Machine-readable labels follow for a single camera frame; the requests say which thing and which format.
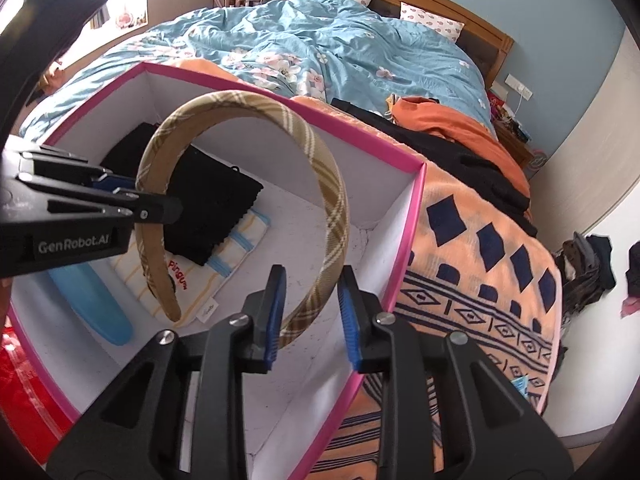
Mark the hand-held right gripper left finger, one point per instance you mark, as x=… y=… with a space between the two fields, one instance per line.
x=274 y=310

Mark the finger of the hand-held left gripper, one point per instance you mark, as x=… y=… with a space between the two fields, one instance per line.
x=112 y=182
x=155 y=208

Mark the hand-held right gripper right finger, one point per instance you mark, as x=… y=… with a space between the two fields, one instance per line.
x=350 y=320

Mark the black knitted cloth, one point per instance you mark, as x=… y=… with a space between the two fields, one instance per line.
x=215 y=200

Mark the blue glasses case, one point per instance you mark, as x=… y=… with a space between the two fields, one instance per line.
x=95 y=305

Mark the striped white zipper pouch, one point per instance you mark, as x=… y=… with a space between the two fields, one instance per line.
x=200 y=285

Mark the beige plaid headband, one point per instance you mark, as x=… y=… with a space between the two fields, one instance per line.
x=330 y=195

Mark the pink cardboard box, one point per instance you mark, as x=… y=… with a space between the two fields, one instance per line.
x=380 y=185

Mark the orange patterned blanket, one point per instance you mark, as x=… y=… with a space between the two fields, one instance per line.
x=475 y=270

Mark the red plastic packet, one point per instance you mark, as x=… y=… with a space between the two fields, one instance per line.
x=25 y=385

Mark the pink windowsill ornament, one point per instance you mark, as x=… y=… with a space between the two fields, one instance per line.
x=125 y=17

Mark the purple curtain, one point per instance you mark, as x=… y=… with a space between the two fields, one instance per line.
x=101 y=15

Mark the small blue packet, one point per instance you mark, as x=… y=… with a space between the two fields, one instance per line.
x=521 y=384

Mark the black garment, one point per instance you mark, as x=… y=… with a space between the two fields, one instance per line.
x=475 y=170

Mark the orange garment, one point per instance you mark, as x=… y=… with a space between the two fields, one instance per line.
x=450 y=125

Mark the blue floral duvet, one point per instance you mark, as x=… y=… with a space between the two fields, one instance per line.
x=325 y=50

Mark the wooden nightstand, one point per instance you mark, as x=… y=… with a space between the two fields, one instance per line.
x=515 y=142

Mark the dark clothes pile on floor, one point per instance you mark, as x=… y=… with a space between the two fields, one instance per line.
x=590 y=260

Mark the pink cloth on floor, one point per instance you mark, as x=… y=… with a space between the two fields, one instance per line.
x=631 y=305

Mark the white wall socket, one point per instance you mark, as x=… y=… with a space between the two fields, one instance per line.
x=520 y=86

